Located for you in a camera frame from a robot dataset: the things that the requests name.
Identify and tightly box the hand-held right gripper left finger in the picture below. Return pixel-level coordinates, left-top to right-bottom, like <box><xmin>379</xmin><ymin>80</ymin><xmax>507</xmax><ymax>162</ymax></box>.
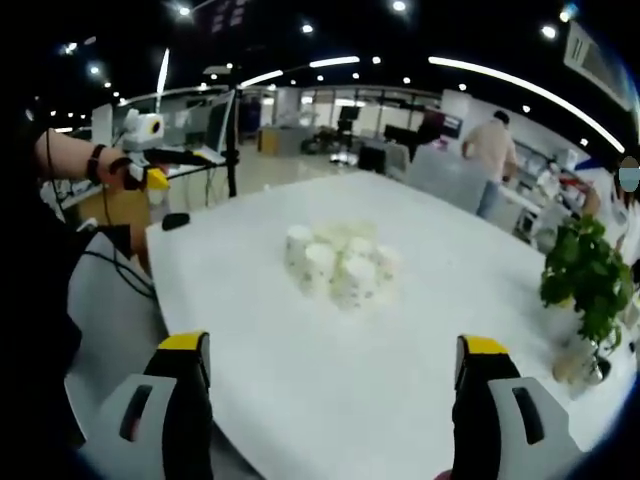
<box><xmin>93</xmin><ymin>329</ymin><xmax>215</xmax><ymax>480</ymax></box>

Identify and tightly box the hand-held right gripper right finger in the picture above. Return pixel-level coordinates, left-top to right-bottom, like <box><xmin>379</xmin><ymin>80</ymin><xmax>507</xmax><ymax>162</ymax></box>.
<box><xmin>451</xmin><ymin>334</ymin><xmax>585</xmax><ymax>480</ymax></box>

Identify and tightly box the cluster of paper cups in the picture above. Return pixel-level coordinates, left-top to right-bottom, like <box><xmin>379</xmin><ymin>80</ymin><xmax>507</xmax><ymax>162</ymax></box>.
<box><xmin>283</xmin><ymin>219</ymin><xmax>404</xmax><ymax>314</ymax></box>

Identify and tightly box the person's left hand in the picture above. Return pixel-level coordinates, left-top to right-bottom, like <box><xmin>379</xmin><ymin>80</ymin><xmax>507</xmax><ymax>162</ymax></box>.
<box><xmin>105</xmin><ymin>155</ymin><xmax>147</xmax><ymax>192</ymax></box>

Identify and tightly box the small black oval object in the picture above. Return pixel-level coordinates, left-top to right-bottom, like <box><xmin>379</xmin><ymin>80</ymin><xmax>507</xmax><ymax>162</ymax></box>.
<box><xmin>161</xmin><ymin>212</ymin><xmax>192</xmax><ymax>232</ymax></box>

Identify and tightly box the black tripod pole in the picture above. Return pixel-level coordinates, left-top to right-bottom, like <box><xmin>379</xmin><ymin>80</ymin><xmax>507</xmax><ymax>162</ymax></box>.
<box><xmin>223</xmin><ymin>88</ymin><xmax>242</xmax><ymax>201</ymax></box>

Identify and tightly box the dark wrist band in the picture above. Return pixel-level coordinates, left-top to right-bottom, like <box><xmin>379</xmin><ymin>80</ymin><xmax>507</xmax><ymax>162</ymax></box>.
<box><xmin>86</xmin><ymin>143</ymin><xmax>108</xmax><ymax>187</ymax></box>

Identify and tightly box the glass plant vase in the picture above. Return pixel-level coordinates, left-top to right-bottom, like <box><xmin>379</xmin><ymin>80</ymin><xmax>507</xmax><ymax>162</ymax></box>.
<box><xmin>551</xmin><ymin>335</ymin><xmax>615</xmax><ymax>399</ymax></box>

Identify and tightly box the green potted plant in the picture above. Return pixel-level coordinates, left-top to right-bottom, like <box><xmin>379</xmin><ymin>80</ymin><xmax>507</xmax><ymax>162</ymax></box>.
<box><xmin>538</xmin><ymin>213</ymin><xmax>635</xmax><ymax>357</ymax></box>

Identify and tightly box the person's dark clothing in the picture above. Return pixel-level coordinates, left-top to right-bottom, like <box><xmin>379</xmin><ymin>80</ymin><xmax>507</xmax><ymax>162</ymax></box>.
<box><xmin>0</xmin><ymin>197</ymin><xmax>86</xmax><ymax>451</ymax></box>

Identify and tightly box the white table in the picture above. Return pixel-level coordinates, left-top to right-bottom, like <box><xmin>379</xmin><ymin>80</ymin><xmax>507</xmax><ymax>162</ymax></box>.
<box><xmin>143</xmin><ymin>171</ymin><xmax>640</xmax><ymax>480</ymax></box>

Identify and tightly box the short ceiling light strip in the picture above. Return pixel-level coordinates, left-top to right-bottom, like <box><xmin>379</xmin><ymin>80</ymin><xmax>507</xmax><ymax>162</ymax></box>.
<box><xmin>308</xmin><ymin>55</ymin><xmax>362</xmax><ymax>70</ymax></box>

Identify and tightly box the grey box cart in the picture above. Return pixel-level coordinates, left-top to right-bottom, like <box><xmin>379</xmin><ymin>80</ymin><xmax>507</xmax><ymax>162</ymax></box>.
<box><xmin>406</xmin><ymin>143</ymin><xmax>490</xmax><ymax>214</ymax></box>

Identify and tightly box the long curved ceiling light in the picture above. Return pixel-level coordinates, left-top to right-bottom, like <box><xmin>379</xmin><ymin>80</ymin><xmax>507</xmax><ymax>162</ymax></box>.
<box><xmin>427</xmin><ymin>55</ymin><xmax>627</xmax><ymax>155</ymax></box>

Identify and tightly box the ceiling air vent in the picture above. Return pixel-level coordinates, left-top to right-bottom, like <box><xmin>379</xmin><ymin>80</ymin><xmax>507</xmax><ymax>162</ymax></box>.
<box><xmin>563</xmin><ymin>20</ymin><xmax>639</xmax><ymax>112</ymax></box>

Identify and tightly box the black cable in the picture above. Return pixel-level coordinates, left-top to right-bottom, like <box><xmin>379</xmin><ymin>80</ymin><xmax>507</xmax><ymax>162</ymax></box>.
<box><xmin>78</xmin><ymin>248</ymin><xmax>157</xmax><ymax>301</ymax></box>

